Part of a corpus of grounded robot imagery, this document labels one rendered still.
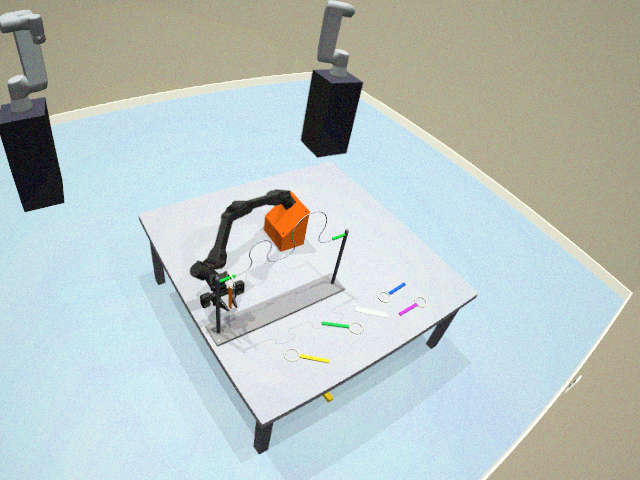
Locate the pink stick with grey ring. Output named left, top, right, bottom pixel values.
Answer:
left=399, top=296, right=427, bottom=316

